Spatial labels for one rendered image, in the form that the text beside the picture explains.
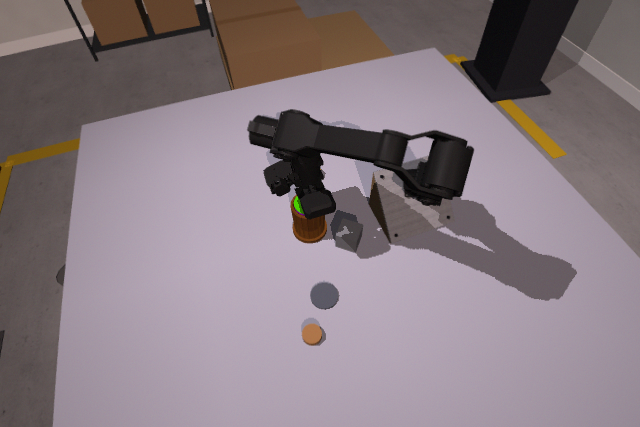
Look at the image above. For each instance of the orange-brown disc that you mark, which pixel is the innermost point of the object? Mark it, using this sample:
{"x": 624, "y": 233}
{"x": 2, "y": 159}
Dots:
{"x": 311, "y": 334}

